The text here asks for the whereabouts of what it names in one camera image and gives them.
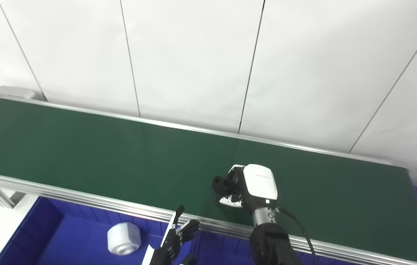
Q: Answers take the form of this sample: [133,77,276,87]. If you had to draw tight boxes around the white cylindrical part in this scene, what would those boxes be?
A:
[107,222,142,256]

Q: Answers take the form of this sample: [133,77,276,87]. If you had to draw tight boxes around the black flange part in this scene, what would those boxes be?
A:
[213,173,242,196]

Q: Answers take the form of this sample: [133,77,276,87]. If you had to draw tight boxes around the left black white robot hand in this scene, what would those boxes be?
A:
[149,205,200,265]

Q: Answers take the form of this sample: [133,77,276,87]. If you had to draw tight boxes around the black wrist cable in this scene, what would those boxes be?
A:
[274,207,318,265]

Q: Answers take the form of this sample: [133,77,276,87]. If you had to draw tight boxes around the grey conveyor motor housing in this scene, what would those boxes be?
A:
[0,86,36,100]

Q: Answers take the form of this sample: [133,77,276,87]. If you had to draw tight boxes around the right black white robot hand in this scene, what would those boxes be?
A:
[219,164,279,215]

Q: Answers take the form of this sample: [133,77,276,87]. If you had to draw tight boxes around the green conveyor belt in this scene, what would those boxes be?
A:
[0,97,417,265]
[0,86,417,265]

